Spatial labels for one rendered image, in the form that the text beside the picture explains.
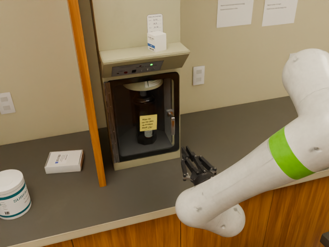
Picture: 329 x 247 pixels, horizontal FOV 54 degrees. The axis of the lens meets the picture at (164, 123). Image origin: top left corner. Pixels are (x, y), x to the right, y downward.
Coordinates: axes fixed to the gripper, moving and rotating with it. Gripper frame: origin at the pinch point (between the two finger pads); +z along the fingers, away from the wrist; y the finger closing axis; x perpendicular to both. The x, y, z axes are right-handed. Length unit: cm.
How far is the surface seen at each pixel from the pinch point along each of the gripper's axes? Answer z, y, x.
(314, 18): 67, -103, -30
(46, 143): 57, 58, 20
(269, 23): 66, -73, -29
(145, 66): 15.8, 11.7, -31.7
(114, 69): 15.1, 23.2, -32.2
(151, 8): 23, 7, -51
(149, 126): 22.2, 9.6, -1.7
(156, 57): 11.7, 8.4, -36.2
